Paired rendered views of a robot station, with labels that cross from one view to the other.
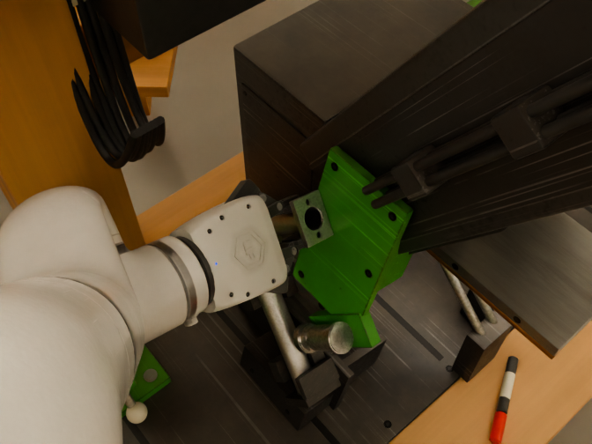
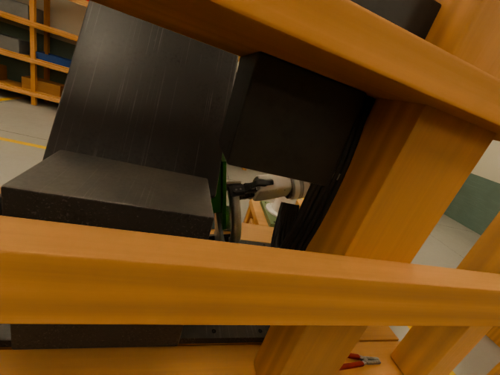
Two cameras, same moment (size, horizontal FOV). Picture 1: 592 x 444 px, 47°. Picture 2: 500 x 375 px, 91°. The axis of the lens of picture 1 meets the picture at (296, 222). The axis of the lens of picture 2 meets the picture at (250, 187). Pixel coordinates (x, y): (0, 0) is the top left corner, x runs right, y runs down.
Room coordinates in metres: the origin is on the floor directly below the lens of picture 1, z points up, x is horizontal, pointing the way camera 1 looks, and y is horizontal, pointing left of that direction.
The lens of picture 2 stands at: (1.03, 0.25, 1.45)
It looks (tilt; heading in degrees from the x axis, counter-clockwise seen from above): 20 degrees down; 201
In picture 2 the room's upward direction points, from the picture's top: 18 degrees clockwise
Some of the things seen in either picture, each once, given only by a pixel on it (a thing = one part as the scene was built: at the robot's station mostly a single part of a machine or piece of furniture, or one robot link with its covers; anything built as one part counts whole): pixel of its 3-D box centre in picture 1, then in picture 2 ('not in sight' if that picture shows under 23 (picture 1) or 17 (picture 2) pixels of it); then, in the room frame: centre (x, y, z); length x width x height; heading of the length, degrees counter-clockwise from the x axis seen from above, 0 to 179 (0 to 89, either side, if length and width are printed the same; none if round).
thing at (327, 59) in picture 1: (355, 123); (123, 252); (0.72, -0.09, 1.07); 0.30 x 0.18 x 0.34; 130
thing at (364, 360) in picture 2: not in sight; (356, 360); (0.41, 0.47, 0.89); 0.16 x 0.05 x 0.01; 127
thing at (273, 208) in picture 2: not in sight; (286, 198); (-0.30, -0.01, 0.96); 0.19 x 0.19 x 0.18
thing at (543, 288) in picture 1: (468, 211); not in sight; (0.52, -0.22, 1.11); 0.39 x 0.16 x 0.03; 40
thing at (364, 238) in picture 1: (365, 232); (211, 187); (0.45, -0.08, 1.17); 0.13 x 0.12 x 0.20; 130
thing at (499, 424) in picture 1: (504, 398); not in sight; (0.35, -0.29, 0.91); 0.13 x 0.02 x 0.02; 158
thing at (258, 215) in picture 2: not in sight; (278, 217); (-0.29, -0.01, 0.83); 0.32 x 0.32 x 0.04; 35
